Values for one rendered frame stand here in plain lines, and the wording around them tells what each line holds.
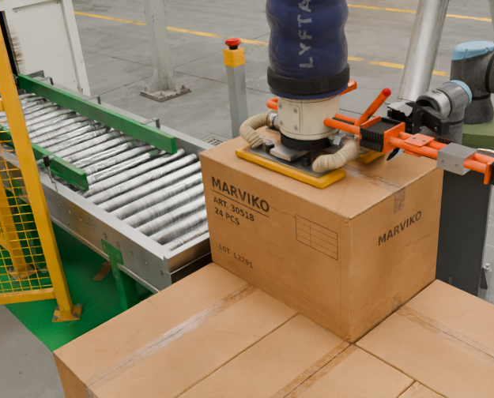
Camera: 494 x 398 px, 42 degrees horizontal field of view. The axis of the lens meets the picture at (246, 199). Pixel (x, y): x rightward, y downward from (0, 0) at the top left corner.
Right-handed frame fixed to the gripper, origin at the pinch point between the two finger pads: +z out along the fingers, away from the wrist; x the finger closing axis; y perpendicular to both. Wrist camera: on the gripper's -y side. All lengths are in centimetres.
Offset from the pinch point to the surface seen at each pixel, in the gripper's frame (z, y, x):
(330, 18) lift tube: 2.5, 16.9, 28.1
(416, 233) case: -7.5, -4.7, -31.1
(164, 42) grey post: -171, 339, -63
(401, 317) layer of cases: 2, -7, -53
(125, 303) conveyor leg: 32, 98, -85
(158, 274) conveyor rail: 33, 68, -57
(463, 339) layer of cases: -1, -25, -54
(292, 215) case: 20.2, 16.3, -20.5
